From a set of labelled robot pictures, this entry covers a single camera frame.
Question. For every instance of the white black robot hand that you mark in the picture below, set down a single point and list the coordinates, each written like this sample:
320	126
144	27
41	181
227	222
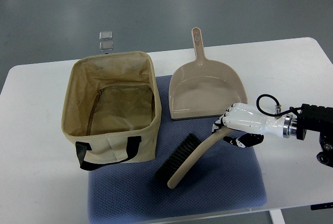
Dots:
249	125

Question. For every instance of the beige brush black bristles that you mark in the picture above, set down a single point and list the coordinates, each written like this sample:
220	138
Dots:
179	163

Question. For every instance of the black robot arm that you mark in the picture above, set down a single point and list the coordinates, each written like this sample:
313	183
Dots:
296	121

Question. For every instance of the yellow fabric bag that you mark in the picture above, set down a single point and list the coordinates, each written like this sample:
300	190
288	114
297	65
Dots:
112	110

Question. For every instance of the blue textured mat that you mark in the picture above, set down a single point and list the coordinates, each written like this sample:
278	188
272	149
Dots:
226	177

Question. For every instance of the beige plastic dustpan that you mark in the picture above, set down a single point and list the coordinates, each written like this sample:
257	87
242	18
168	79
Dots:
203	87

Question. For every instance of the white table leg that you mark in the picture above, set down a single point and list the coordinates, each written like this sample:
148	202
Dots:
276	216

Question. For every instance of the upper floor metal plate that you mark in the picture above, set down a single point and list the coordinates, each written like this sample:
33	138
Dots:
105	35

